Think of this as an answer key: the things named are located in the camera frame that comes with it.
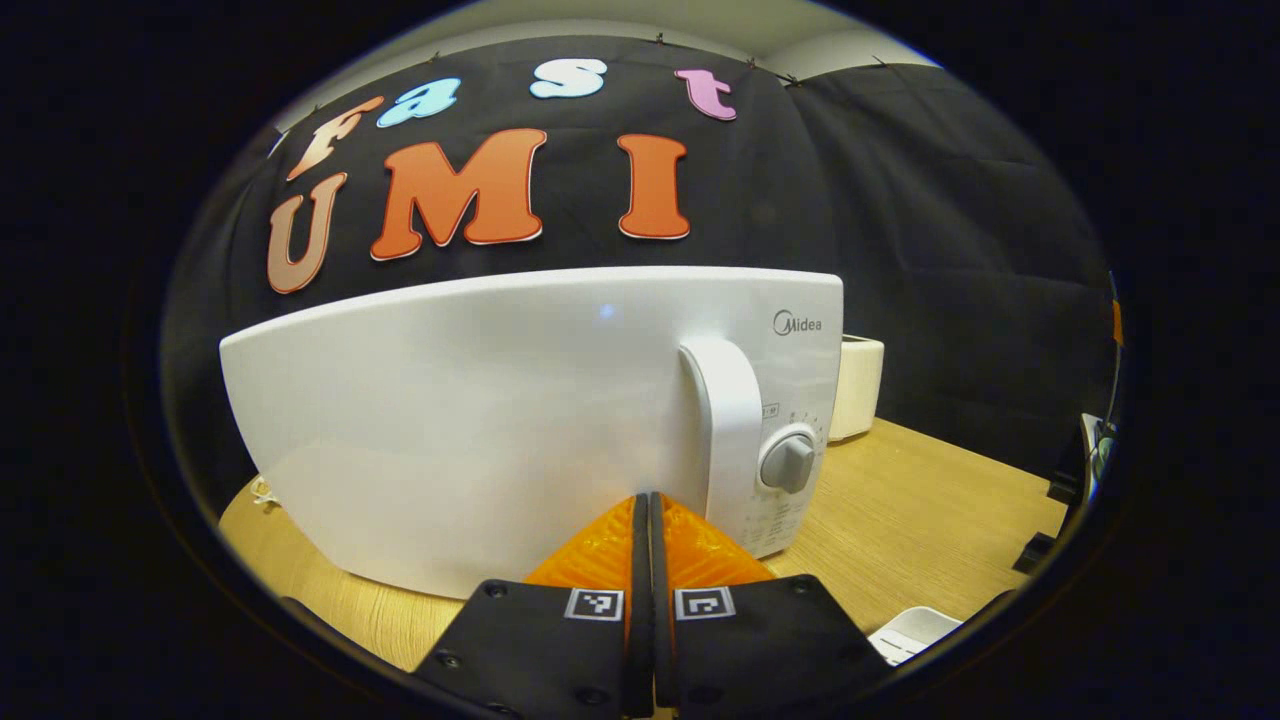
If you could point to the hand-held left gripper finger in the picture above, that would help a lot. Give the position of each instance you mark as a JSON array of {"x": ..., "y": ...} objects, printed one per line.
[
  {"x": 660, "y": 620},
  {"x": 640, "y": 600}
]

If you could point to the white toaster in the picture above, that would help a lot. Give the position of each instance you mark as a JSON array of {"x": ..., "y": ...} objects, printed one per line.
[{"x": 858, "y": 390}]

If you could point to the black block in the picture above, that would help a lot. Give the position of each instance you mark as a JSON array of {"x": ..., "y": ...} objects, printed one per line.
[
  {"x": 1033, "y": 555},
  {"x": 1066, "y": 488}
]

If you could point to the white plate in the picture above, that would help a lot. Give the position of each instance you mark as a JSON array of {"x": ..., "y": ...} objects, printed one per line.
[{"x": 915, "y": 632}]

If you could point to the white microwave oven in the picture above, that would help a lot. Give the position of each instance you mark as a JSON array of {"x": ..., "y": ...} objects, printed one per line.
[{"x": 500, "y": 420}]

